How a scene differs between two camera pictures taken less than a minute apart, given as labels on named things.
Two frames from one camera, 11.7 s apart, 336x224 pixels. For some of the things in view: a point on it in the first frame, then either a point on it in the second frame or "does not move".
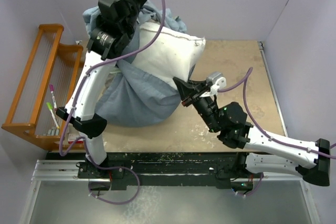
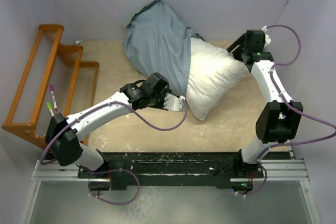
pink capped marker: [52, 89] does not move
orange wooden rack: [46, 92] does not move
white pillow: [172, 53] → [211, 71]
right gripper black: [185, 88] → [240, 41]
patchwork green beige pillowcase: [134, 96] → [157, 42]
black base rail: [224, 169] does not move
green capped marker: [50, 107] does not move
